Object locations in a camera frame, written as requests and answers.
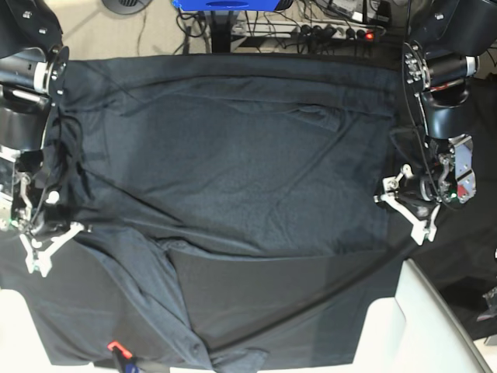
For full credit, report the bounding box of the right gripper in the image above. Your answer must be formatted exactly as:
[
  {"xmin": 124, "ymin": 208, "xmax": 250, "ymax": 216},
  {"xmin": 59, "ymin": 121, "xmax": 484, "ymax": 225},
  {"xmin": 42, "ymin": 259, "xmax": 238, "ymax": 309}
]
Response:
[{"xmin": 1, "ymin": 145, "xmax": 92, "ymax": 277}]

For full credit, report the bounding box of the white power strip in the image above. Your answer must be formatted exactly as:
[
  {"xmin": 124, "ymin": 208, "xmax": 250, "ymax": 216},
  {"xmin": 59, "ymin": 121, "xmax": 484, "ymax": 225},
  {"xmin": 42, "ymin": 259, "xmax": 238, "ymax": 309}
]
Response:
[{"xmin": 231, "ymin": 19, "xmax": 386, "ymax": 41}]

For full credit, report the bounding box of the red clamp at front edge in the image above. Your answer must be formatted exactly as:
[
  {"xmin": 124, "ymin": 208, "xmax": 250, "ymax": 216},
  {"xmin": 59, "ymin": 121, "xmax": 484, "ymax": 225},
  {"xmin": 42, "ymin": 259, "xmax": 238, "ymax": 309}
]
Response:
[{"xmin": 107, "ymin": 340, "xmax": 134, "ymax": 360}]

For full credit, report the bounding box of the dark grey T-shirt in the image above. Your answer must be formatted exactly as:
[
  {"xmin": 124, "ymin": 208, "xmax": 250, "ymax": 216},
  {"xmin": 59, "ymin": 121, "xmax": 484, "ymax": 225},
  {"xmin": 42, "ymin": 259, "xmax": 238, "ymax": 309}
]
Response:
[{"xmin": 50, "ymin": 60, "xmax": 401, "ymax": 373}]

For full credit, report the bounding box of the blue plastic box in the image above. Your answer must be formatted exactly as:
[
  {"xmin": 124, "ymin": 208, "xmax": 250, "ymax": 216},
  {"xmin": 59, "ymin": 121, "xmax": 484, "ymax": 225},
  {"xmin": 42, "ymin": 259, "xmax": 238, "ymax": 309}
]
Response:
[{"xmin": 172, "ymin": 0, "xmax": 280, "ymax": 12}]

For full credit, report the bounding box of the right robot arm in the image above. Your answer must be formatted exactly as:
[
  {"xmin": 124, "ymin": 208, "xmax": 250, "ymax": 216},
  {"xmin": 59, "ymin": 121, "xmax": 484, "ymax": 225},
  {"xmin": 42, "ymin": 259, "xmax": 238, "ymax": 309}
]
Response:
[{"xmin": 1, "ymin": 1, "xmax": 90, "ymax": 277}]

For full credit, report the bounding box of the round grey floor vent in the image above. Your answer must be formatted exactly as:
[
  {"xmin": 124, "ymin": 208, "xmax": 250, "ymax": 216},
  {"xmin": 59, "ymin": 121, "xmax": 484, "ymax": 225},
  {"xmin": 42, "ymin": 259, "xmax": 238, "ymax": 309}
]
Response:
[{"xmin": 102, "ymin": 0, "xmax": 151, "ymax": 16}]

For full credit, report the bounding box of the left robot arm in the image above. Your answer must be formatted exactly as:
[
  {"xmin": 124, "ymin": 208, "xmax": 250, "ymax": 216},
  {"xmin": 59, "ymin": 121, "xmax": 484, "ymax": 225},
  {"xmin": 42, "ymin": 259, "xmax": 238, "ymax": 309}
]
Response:
[{"xmin": 374, "ymin": 1, "xmax": 496, "ymax": 246}]

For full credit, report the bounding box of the black metal table leg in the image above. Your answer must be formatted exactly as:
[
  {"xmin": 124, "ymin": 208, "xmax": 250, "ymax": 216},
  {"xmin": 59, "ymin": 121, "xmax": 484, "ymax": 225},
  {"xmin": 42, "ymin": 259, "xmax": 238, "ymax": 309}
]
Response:
[{"xmin": 206, "ymin": 11, "xmax": 239, "ymax": 54}]

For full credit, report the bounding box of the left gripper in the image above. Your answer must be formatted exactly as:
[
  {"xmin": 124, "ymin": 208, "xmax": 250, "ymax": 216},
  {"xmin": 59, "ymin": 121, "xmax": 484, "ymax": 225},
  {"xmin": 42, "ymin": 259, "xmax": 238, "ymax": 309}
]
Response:
[{"xmin": 374, "ymin": 134, "xmax": 476, "ymax": 246}]

